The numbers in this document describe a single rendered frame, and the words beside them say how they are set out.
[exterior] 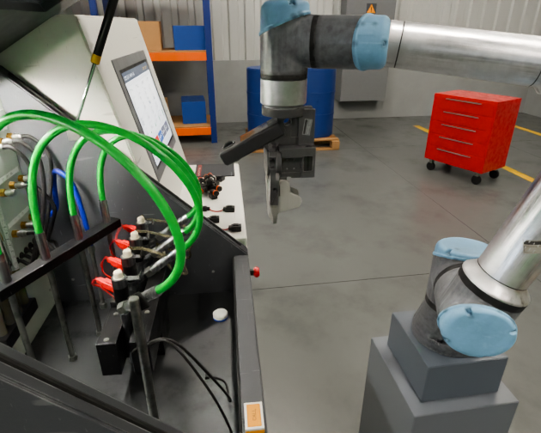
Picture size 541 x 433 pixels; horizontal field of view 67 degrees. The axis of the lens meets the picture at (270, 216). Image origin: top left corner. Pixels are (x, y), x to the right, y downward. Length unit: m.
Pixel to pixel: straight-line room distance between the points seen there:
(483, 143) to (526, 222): 3.96
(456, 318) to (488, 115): 3.95
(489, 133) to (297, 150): 4.02
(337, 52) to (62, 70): 0.67
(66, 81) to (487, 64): 0.87
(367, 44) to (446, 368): 0.65
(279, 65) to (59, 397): 0.51
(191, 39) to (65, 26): 4.89
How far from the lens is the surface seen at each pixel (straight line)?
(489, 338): 0.79
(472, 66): 0.78
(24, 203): 1.15
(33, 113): 0.67
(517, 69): 0.79
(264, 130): 0.68
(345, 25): 0.64
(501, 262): 0.75
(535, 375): 2.47
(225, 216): 1.30
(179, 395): 0.95
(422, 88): 8.15
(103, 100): 1.08
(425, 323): 0.97
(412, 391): 1.03
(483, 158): 4.70
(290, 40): 0.65
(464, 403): 1.04
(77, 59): 1.09
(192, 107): 6.08
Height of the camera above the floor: 1.53
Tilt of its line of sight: 25 degrees down
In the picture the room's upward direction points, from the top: straight up
